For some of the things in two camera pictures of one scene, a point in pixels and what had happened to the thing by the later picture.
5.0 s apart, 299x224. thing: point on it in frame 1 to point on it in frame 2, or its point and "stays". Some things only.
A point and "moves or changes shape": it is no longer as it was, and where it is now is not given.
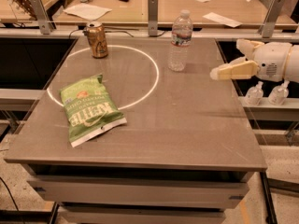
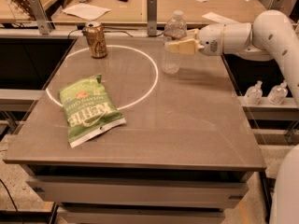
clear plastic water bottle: [181, 36] moves or changes shape
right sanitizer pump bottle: [278, 93] stays
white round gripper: [270, 62] to [210, 40]
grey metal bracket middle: [152, 16] stays
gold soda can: [96, 35] stays
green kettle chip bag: [89, 108] stays
